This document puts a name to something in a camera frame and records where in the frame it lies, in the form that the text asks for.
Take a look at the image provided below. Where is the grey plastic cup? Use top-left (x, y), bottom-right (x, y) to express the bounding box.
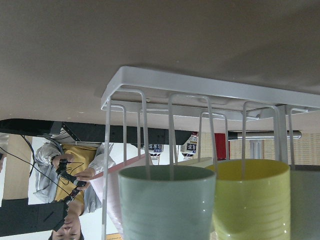
top-left (290, 165), bottom-right (320, 240)

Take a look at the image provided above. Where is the seated person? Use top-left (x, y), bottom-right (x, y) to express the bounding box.
top-left (35, 140), bottom-right (105, 240)

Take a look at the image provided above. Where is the white wire cup rack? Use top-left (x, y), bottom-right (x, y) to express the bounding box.
top-left (100, 65), bottom-right (320, 240)

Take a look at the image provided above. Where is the pink plastic cup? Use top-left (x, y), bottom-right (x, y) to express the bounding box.
top-left (89, 154), bottom-right (146, 238)

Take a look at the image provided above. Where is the yellow plastic cup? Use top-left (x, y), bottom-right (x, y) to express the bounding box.
top-left (207, 159), bottom-right (291, 240)

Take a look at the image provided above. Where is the green plastic cup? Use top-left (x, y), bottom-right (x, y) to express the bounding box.
top-left (118, 165), bottom-right (216, 240)

